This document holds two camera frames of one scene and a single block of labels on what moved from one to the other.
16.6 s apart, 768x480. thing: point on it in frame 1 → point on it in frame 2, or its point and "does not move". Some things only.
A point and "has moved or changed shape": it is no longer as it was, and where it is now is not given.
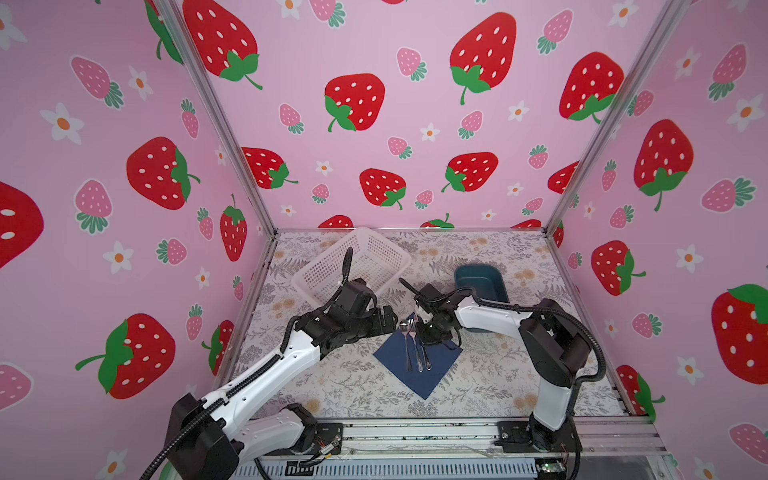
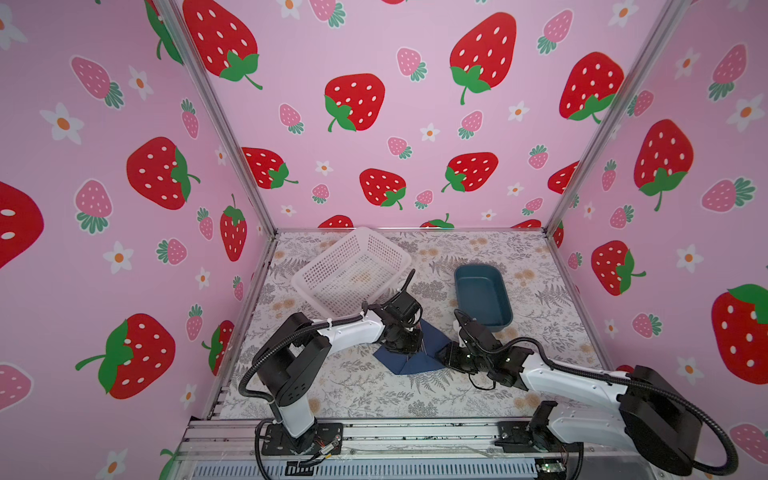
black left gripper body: [370, 324] → [407, 340]
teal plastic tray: [488, 282] does not move
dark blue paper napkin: [392, 353] has moved or changed shape
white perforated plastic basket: [374, 259] does not move
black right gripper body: [429, 332] → [457, 358]
